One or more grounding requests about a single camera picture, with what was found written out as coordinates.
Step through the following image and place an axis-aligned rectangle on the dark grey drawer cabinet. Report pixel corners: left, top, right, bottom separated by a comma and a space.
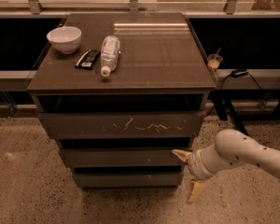
26, 12, 217, 191

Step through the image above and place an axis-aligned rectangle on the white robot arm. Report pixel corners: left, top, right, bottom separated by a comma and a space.
172, 129, 280, 203

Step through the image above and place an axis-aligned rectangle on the black snack bar packet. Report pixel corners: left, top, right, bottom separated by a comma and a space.
75, 49, 100, 69

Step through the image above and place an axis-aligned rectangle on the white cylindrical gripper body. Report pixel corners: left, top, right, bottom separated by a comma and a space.
188, 149, 214, 180

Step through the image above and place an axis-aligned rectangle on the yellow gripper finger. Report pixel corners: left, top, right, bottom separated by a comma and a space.
172, 149, 191, 163
188, 180, 205, 203

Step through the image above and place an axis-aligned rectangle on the grey drawer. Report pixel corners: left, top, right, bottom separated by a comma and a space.
39, 111, 204, 139
73, 173, 183, 188
59, 148, 184, 167

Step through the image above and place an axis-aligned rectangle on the clear plastic water bottle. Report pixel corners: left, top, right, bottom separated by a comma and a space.
101, 35, 120, 77

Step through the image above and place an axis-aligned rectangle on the black power adapter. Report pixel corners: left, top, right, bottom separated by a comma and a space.
231, 68, 248, 77

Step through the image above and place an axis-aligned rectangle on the black adapter cable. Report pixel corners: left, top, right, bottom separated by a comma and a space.
206, 72, 265, 117

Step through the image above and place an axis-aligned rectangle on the white ceramic bowl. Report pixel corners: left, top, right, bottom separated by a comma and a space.
47, 26, 82, 54

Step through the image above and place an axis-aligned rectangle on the plastic cup with straw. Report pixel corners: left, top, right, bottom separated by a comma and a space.
207, 49, 223, 72

